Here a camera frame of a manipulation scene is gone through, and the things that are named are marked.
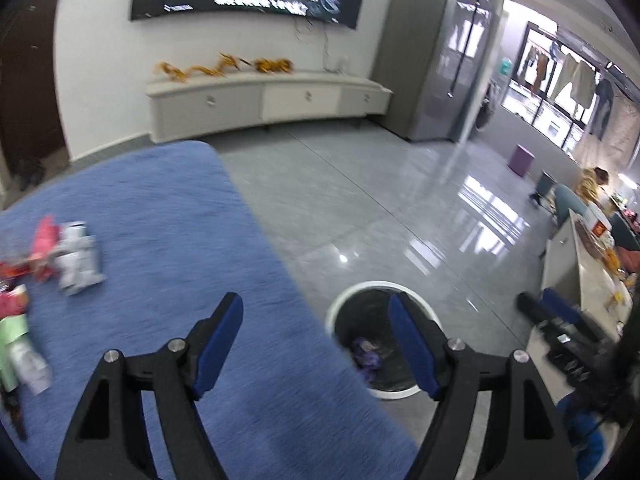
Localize silver white wrapper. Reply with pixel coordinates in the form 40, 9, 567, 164
54, 221, 107, 296

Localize person's right hand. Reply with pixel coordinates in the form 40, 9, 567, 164
557, 395, 618, 480

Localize white counter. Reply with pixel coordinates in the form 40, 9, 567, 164
525, 208, 636, 361

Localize white TV cabinet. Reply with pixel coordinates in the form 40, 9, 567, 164
145, 69, 393, 144

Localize teal chair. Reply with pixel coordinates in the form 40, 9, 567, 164
552, 184, 581, 226

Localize dark red wrapper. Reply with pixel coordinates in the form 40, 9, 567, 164
0, 390, 28, 441

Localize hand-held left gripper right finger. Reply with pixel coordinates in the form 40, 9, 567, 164
387, 293, 581, 480

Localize purple wrapper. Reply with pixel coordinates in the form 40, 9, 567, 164
351, 338, 386, 376

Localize small golden ornament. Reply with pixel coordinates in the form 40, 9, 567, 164
252, 57, 294, 75

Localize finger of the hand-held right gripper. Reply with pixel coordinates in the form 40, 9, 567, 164
517, 292, 566, 333
544, 287, 601, 338

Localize red and white box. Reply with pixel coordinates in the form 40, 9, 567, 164
582, 205, 613, 238

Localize grey crumpled wrapper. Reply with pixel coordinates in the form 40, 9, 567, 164
12, 342, 53, 395

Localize dark brown door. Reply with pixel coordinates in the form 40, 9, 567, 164
0, 0, 68, 193

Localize pink wrapper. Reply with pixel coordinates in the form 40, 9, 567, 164
27, 215, 63, 281

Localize blue shaggy rug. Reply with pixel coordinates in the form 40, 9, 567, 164
0, 141, 421, 480

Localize long golden dragon ornament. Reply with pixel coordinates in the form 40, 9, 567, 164
156, 52, 252, 82

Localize purple stool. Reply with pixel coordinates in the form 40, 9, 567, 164
507, 144, 536, 177

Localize white bin with black liner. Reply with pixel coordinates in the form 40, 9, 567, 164
325, 281, 446, 401

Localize dark blue hanging garment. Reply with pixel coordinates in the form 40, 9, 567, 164
587, 78, 616, 141

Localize television cables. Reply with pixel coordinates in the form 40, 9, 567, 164
295, 17, 333, 71

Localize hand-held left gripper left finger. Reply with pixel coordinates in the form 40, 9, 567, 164
54, 291, 244, 480

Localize green wrapper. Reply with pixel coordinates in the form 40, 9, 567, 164
0, 315, 31, 393

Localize beige hanging garment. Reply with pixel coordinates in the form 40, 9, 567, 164
552, 52, 598, 106

